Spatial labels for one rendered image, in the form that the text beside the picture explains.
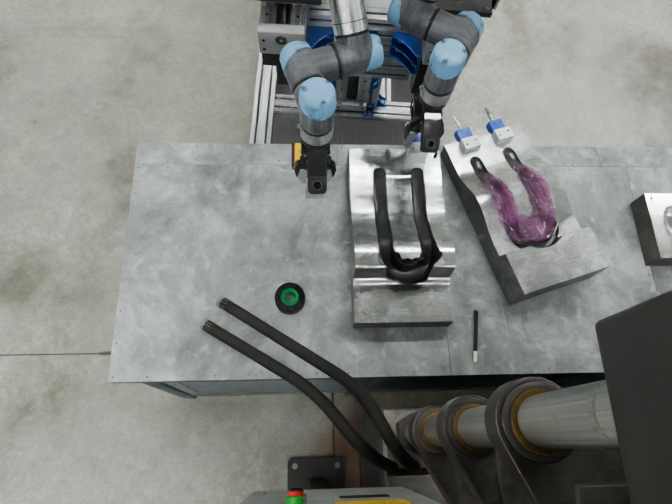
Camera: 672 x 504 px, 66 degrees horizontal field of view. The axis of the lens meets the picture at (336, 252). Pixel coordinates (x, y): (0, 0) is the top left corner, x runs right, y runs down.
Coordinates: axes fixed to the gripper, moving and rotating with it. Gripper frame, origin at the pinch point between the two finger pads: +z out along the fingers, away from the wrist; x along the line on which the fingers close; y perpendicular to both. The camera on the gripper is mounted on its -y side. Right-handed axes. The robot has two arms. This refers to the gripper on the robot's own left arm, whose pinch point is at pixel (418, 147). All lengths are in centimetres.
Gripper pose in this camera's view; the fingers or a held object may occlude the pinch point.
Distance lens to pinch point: 148.0
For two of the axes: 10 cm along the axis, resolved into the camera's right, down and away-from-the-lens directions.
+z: -0.6, 3.5, 9.4
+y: -0.2, -9.4, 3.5
